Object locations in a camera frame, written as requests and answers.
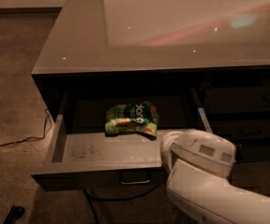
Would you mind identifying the dark drawer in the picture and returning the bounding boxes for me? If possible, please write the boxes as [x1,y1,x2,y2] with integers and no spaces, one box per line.
[32,88,209,190]
[210,119,270,140]
[203,87,270,115]

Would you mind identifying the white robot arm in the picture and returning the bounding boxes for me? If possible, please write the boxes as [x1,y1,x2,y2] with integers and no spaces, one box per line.
[160,129,270,224]

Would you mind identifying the dark cabinet with glass top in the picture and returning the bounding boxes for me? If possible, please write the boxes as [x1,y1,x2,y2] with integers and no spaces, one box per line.
[31,0,270,191]

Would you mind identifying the green snack bag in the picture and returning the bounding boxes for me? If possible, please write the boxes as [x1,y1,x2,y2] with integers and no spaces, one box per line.
[105,101,159,138]

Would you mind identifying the black object on floor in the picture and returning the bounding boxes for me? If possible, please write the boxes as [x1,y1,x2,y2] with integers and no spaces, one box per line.
[3,205,25,224]

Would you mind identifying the thin black floor cable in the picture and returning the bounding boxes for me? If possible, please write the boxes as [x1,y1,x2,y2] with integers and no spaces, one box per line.
[0,108,51,159]

